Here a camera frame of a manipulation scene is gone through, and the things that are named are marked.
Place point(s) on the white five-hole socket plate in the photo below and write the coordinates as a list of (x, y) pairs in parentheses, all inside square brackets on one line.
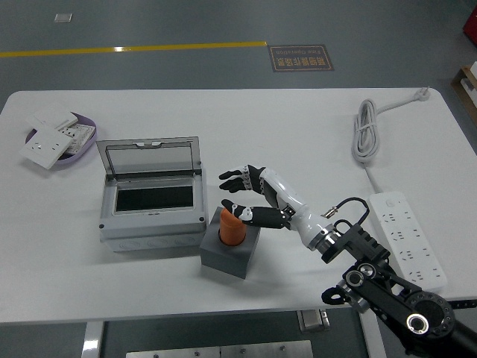
[(46, 147)]

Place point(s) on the grey cube with round hole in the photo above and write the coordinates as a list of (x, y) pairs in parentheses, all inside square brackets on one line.
[(223, 262)]

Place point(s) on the brown floor sign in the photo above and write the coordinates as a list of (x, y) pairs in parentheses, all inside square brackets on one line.
[(302, 57)]

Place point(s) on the orange cylinder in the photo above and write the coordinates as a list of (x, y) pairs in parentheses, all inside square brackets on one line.
[(231, 232)]

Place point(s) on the wooden crate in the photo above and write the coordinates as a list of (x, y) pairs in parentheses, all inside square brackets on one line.
[(466, 93)]

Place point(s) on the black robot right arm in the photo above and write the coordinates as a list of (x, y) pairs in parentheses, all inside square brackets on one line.
[(380, 283)]

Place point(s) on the red box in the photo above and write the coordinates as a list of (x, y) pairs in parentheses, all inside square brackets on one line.
[(471, 24)]

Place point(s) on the white wall switch plate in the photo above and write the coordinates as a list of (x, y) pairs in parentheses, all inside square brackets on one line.
[(52, 116)]

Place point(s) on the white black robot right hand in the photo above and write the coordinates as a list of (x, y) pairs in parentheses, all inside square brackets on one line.
[(283, 190)]

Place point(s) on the grey metal base plate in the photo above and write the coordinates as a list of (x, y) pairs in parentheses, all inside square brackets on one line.
[(220, 351)]

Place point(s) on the white multi-socket plate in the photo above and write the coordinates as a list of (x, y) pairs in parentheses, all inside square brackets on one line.
[(80, 136)]

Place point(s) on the small metal floor plate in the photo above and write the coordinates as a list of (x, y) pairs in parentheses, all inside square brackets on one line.
[(63, 17)]

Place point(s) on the white table leg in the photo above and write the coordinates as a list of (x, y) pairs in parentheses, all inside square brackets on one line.
[(367, 337), (92, 341)]

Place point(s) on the grey electrical box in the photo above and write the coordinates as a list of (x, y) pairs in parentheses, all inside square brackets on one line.
[(149, 223)]

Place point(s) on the purple oval tray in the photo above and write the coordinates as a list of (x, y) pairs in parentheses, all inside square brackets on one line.
[(77, 159)]

